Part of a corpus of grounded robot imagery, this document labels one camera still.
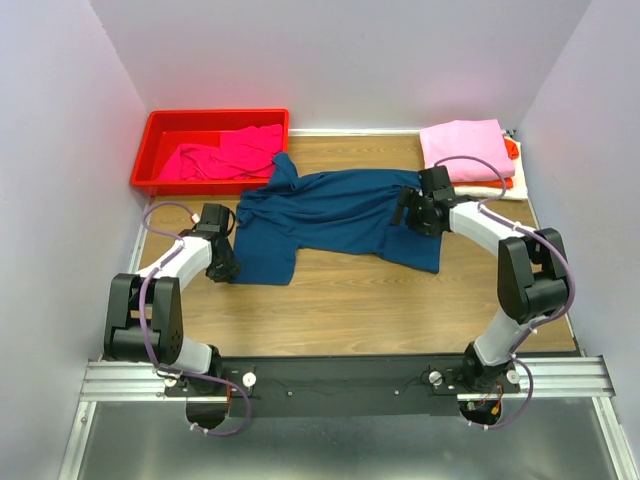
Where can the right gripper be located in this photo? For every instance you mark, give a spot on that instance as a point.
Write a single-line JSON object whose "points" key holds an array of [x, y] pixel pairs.
{"points": [[407, 205]]}

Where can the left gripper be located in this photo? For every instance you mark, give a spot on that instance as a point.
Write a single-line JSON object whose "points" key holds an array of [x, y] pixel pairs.
{"points": [[223, 263]]}

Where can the dark blue t shirt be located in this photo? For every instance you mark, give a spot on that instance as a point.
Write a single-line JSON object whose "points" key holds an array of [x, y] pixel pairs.
{"points": [[347, 211]]}

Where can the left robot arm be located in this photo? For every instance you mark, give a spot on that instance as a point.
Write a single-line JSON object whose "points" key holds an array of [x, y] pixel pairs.
{"points": [[144, 320]]}

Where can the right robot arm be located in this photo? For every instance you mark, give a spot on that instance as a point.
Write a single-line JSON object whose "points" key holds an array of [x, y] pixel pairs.
{"points": [[534, 285]]}

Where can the folded pink t shirt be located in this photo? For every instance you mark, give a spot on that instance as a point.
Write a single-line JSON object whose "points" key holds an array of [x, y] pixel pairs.
{"points": [[455, 138]]}

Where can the folded cream t shirt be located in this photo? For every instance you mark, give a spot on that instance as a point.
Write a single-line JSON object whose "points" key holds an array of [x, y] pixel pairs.
{"points": [[516, 185]]}

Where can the folded orange t shirt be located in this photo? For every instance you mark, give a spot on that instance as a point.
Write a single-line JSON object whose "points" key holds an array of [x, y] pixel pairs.
{"points": [[489, 165]]}

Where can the magenta t shirt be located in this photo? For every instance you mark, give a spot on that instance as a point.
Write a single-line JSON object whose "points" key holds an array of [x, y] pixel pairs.
{"points": [[241, 154]]}

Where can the red plastic bin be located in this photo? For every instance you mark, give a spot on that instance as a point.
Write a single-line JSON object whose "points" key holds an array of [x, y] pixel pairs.
{"points": [[165, 130]]}

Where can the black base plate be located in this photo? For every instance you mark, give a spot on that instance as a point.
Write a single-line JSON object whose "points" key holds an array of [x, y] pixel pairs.
{"points": [[211, 414]]}

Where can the aluminium rail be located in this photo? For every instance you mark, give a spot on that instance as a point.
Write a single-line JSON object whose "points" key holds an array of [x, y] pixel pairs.
{"points": [[332, 377]]}

